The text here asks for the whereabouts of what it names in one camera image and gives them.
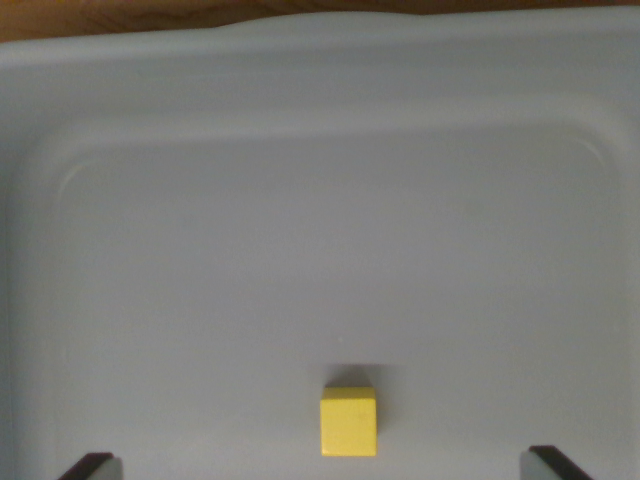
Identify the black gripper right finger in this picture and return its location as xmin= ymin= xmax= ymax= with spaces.
xmin=519 ymin=444 xmax=597 ymax=480

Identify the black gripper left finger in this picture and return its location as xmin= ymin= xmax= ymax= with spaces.
xmin=57 ymin=452 xmax=124 ymax=480

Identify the yellow cube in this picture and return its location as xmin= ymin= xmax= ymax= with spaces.
xmin=320 ymin=386 xmax=378 ymax=458

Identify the grey plastic bin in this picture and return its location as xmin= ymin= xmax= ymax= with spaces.
xmin=0 ymin=7 xmax=640 ymax=480

